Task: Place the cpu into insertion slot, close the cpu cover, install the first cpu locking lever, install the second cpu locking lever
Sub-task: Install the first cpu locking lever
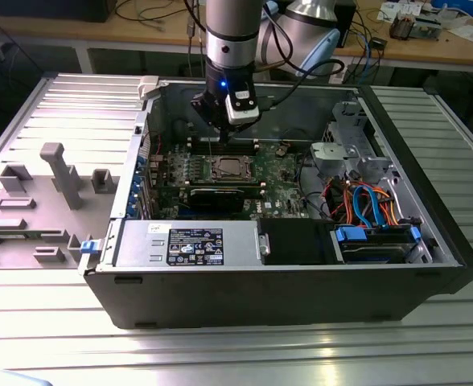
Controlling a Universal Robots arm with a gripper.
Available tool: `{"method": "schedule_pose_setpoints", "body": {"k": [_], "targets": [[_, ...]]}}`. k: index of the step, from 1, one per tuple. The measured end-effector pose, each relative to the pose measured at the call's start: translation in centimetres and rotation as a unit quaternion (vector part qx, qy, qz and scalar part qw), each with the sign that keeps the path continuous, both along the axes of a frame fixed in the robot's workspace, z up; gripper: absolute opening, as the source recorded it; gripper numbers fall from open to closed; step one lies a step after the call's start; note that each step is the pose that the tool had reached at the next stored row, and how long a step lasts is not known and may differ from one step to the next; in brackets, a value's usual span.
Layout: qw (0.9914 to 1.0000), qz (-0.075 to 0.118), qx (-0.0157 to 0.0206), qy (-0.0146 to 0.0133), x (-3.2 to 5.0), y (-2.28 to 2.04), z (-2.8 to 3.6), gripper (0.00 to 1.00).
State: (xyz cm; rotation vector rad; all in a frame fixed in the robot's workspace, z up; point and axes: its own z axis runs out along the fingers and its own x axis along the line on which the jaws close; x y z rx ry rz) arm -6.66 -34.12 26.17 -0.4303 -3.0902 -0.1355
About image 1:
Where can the black graphics card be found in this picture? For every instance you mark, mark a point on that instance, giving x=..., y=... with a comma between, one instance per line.
x=216, y=201

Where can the grey device on desk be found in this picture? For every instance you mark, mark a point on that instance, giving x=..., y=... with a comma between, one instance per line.
x=426, y=27

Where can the wooden desk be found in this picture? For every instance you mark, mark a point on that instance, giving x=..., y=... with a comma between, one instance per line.
x=421, y=50

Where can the silver power supply unit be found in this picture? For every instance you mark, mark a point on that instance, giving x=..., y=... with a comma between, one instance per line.
x=140, y=241

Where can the hard disk in blue carrier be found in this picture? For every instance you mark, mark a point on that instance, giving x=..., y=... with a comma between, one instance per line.
x=373, y=251

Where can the green motherboard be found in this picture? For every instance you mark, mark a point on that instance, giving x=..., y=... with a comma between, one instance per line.
x=278, y=181

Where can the black tower box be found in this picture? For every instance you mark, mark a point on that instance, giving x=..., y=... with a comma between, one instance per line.
x=347, y=24

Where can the white paper sheets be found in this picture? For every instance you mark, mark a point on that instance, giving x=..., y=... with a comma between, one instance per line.
x=471, y=32

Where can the black monitor case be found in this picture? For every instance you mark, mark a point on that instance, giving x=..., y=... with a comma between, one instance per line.
x=51, y=10

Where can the black RAM slot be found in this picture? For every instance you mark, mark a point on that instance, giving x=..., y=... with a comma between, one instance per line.
x=199, y=143

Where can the black open PC case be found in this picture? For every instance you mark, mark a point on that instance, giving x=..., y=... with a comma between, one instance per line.
x=260, y=297

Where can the copper heat sink part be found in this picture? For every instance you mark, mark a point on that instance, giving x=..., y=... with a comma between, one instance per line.
x=401, y=26

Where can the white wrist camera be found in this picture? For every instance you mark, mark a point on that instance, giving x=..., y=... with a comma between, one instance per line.
x=242, y=108

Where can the expansion slot brackets blue tabs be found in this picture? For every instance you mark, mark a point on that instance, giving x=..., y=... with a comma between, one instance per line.
x=140, y=189

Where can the printed paper leaflets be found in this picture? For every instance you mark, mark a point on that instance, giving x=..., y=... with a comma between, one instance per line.
x=389, y=10

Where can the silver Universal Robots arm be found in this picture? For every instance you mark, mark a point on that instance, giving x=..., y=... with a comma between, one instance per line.
x=230, y=24

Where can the silver drive cage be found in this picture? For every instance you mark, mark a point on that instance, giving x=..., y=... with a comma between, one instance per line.
x=333, y=154

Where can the grey parts rack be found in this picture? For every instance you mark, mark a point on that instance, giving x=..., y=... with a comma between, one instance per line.
x=51, y=209

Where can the RAM stick with green edge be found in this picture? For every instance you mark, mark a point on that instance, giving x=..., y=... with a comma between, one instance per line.
x=224, y=185

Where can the blue case latch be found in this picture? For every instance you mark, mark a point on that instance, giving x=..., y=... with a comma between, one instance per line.
x=89, y=247

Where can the small black box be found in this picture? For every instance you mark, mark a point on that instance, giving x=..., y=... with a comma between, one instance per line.
x=378, y=43

